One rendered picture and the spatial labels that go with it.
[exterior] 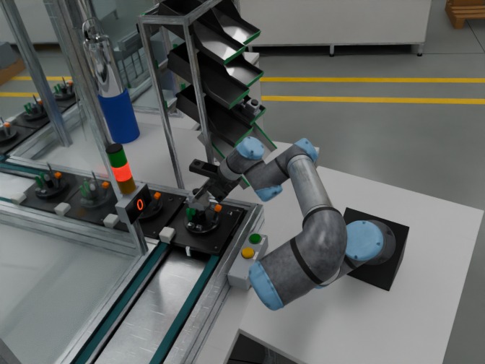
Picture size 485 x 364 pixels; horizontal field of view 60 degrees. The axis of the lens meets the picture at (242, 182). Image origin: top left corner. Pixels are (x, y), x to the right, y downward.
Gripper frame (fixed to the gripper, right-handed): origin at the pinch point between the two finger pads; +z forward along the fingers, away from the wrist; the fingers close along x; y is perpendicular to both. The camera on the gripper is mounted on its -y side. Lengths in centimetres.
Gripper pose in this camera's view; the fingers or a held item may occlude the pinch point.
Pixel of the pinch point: (195, 195)
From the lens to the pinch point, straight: 149.7
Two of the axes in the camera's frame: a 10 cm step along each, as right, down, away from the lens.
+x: 3.7, -6.1, 7.0
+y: 7.6, 6.3, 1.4
